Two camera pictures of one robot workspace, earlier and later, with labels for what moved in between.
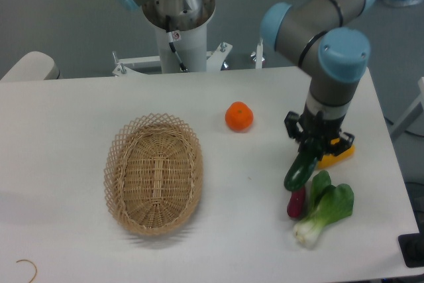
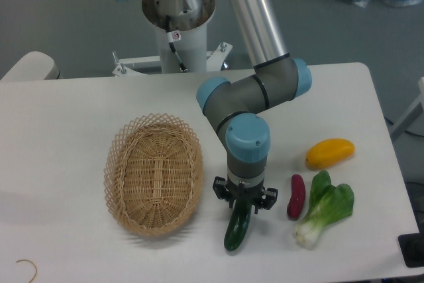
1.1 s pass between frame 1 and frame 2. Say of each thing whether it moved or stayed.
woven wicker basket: stayed
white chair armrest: stayed
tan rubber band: stayed
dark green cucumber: moved
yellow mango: stayed
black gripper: moved
